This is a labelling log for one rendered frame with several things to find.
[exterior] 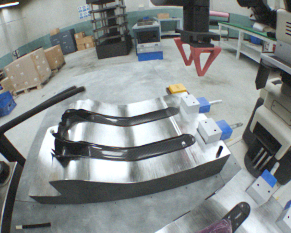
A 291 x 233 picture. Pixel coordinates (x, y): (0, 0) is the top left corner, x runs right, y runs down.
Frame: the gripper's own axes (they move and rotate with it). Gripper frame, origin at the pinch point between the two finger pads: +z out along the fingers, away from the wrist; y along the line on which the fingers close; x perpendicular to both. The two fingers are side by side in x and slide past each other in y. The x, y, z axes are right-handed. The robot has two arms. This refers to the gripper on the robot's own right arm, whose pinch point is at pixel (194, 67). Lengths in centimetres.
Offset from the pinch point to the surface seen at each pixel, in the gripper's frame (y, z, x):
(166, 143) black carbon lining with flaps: 10.1, 12.9, -10.2
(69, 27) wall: -706, -16, -242
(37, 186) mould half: 15.3, 15.6, -44.7
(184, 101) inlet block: 0.3, 9.5, -2.3
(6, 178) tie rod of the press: 9, 23, -71
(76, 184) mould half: 18.1, 10.2, -29.4
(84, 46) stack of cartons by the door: -648, 96, -175
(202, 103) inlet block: 1.5, 10.5, 3.0
